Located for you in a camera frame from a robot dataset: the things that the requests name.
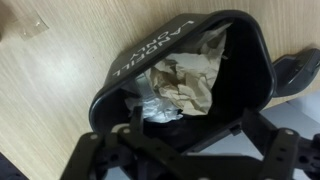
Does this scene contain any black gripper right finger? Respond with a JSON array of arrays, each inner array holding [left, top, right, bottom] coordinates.
[[241, 107, 320, 180]]

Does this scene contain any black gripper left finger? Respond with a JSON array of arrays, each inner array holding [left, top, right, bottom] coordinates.
[[61, 105, 188, 180]]

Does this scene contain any brown paper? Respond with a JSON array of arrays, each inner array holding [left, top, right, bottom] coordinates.
[[146, 22, 233, 117]]

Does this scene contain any black landfill bin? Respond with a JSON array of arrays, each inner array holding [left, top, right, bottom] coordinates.
[[88, 9, 278, 151]]

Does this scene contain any black stand base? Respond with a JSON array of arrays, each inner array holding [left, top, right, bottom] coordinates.
[[271, 48, 320, 98]]

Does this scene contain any clear plastic scrap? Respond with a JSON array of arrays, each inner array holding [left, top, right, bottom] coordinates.
[[14, 11, 50, 41]]

